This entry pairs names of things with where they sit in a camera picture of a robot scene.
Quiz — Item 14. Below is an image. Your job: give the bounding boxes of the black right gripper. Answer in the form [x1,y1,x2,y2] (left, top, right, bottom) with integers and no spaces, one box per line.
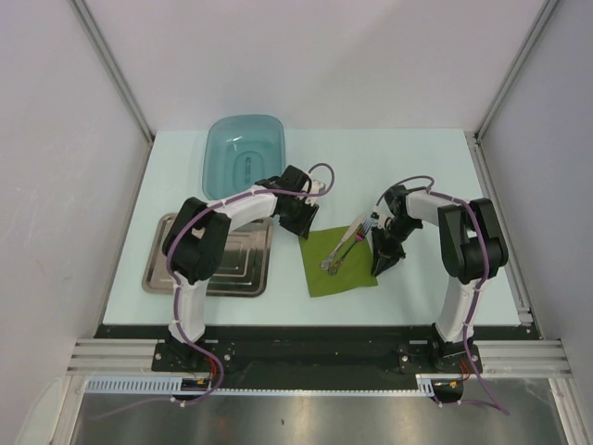
[371,217,422,275]

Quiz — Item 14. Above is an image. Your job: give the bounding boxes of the green paper napkin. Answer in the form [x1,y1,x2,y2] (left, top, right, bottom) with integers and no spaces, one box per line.
[299,226,378,298]

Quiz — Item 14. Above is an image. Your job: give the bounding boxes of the silver fork pink tines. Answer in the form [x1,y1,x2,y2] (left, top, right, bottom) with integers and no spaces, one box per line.
[328,219,372,275]

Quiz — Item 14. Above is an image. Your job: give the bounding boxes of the silver table knife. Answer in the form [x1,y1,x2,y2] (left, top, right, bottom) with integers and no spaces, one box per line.
[321,214,365,271]

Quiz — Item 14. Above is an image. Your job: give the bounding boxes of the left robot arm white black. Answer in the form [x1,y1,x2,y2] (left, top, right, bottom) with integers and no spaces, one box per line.
[162,163,335,371]

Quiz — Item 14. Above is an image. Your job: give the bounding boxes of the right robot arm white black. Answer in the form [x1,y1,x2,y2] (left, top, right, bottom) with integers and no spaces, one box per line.
[371,184,509,373]

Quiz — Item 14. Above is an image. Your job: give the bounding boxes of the silver metal tray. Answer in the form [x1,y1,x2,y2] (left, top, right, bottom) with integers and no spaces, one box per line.
[142,213,273,298]

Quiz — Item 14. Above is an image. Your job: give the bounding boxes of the teal plastic bin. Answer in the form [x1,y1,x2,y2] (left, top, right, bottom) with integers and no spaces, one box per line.
[202,114,285,199]

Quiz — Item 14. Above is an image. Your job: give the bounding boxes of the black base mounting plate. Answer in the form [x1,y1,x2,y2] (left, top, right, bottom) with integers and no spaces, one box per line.
[95,324,539,374]

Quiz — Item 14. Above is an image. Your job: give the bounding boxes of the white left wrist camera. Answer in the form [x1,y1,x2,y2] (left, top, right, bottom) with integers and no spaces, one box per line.
[303,178,326,197]

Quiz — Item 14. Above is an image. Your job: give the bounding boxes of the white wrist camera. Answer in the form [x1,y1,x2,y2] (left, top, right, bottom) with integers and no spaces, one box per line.
[303,178,326,197]
[370,211,391,230]

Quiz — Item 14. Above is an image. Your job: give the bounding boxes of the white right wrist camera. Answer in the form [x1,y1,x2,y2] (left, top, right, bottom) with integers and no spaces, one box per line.
[370,211,391,230]

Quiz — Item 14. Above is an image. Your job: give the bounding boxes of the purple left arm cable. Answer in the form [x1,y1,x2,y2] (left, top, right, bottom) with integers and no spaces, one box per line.
[90,161,336,421]

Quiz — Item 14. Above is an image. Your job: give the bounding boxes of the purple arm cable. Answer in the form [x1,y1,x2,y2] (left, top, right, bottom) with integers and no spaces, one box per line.
[374,174,512,416]
[90,161,336,421]

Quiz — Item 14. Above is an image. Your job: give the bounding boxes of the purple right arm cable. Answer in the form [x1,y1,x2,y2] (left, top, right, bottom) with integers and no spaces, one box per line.
[374,174,512,416]

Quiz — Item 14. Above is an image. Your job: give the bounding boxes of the light blue cable duct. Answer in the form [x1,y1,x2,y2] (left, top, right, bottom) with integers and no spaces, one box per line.
[86,376,183,394]

